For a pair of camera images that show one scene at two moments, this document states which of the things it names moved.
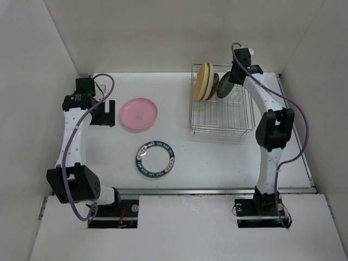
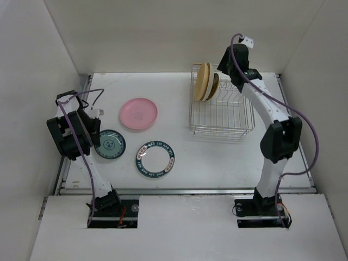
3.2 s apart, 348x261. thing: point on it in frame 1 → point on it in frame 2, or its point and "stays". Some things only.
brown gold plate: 215,87 stays
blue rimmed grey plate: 155,159 stays
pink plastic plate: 138,113 stays
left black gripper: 106,118 → 94,132
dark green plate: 224,87 → 112,144
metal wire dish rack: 232,113 stays
